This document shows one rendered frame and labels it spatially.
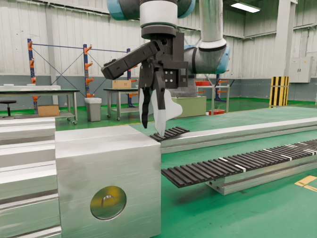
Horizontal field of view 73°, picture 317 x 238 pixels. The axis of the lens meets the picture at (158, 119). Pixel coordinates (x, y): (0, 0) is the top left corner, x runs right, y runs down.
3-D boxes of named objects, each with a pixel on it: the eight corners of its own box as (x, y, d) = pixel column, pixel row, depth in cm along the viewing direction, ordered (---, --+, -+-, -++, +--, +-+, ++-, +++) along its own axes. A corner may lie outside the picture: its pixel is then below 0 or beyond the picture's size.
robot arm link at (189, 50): (174, 75, 109) (175, 47, 107) (201, 75, 104) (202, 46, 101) (165, 75, 98) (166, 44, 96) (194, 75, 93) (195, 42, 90)
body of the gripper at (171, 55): (188, 90, 44) (189, 29, 42) (150, 91, 41) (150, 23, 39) (170, 89, 51) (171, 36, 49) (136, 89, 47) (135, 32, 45)
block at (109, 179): (125, 183, 33) (123, 122, 31) (161, 234, 22) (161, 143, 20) (60, 196, 29) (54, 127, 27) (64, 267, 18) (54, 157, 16)
